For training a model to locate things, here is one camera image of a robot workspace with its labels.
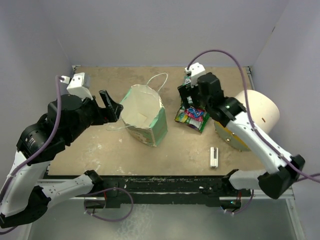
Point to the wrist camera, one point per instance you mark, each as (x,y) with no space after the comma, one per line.
(78,85)
(195,71)

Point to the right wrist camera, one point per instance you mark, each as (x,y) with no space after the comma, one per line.
(195,71)

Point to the small white plastic clip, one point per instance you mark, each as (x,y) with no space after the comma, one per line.
(214,157)

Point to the teal pink snack packet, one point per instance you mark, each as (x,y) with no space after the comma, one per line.
(186,80)

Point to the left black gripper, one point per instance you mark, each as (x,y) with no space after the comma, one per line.
(105,115)

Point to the large cream cylinder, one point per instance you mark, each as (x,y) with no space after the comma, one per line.
(264,112)

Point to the red snack packet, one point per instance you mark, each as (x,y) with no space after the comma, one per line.
(198,119)

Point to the green Fox's candy bag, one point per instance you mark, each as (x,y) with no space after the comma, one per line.
(182,117)

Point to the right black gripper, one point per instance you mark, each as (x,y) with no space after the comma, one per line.
(184,91)

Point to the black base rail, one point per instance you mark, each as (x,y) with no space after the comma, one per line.
(208,190)

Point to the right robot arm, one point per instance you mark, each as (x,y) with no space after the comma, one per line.
(281,168)

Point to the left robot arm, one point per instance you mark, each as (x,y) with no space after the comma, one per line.
(22,199)

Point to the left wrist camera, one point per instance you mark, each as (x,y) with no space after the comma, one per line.
(78,85)

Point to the green patterned paper bag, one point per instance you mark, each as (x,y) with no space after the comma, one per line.
(143,114)

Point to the blue small snack packet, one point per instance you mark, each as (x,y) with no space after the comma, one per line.
(194,112)

